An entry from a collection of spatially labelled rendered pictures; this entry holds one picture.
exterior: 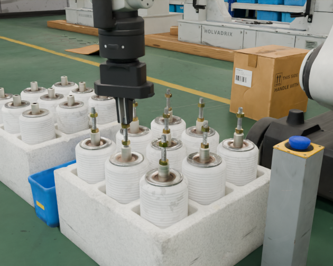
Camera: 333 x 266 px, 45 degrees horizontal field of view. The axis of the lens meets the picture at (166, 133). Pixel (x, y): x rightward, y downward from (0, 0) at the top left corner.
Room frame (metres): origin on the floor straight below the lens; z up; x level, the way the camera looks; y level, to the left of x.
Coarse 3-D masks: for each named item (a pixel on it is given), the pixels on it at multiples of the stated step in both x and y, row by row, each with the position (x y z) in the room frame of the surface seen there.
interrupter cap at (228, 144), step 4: (224, 140) 0.88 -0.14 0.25; (228, 140) 0.88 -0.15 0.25; (232, 140) 0.88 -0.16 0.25; (244, 140) 0.88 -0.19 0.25; (248, 140) 0.88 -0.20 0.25; (224, 144) 0.86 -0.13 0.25; (228, 144) 0.86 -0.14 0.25; (232, 144) 0.86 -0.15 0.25; (244, 144) 0.86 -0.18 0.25; (248, 144) 0.86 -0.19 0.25; (252, 144) 0.86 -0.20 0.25; (228, 148) 0.83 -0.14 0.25; (232, 148) 0.83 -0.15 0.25; (236, 148) 0.83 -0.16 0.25; (240, 148) 0.83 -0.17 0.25; (244, 148) 0.83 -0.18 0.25; (248, 148) 0.83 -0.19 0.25; (252, 148) 0.83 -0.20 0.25
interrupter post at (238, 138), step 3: (234, 135) 0.85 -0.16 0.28; (237, 135) 0.85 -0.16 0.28; (240, 135) 0.85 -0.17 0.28; (243, 135) 0.85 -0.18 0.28; (234, 138) 0.85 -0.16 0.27; (237, 138) 0.85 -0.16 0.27; (240, 138) 0.85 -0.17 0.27; (234, 141) 0.85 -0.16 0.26; (237, 141) 0.85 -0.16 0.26; (240, 141) 0.85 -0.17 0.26; (234, 144) 0.85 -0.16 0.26; (237, 144) 0.85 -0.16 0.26; (240, 144) 0.85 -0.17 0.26
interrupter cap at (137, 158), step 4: (120, 152) 0.81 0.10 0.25; (132, 152) 0.81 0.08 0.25; (136, 152) 0.81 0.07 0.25; (112, 156) 0.79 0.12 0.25; (116, 156) 0.79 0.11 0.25; (120, 156) 0.79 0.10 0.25; (132, 156) 0.79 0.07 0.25; (136, 156) 0.79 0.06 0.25; (140, 156) 0.79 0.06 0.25; (112, 160) 0.77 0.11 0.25; (116, 160) 0.77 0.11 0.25; (120, 160) 0.77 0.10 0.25; (132, 160) 0.77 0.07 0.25; (136, 160) 0.77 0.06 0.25; (140, 160) 0.76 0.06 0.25; (116, 164) 0.75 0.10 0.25; (120, 164) 0.75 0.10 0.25; (124, 164) 0.75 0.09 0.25; (128, 164) 0.75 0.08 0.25; (132, 164) 0.75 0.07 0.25; (136, 164) 0.75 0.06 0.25
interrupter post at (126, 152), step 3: (123, 147) 0.77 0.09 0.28; (126, 147) 0.77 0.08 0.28; (129, 147) 0.78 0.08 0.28; (123, 150) 0.77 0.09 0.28; (126, 150) 0.77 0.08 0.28; (129, 150) 0.77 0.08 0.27; (123, 153) 0.77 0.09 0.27; (126, 153) 0.77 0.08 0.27; (129, 153) 0.77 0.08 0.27; (123, 156) 0.77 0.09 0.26; (126, 156) 0.77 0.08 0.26; (129, 156) 0.77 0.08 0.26; (123, 159) 0.77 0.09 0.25; (126, 159) 0.77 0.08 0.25; (129, 159) 0.77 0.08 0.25
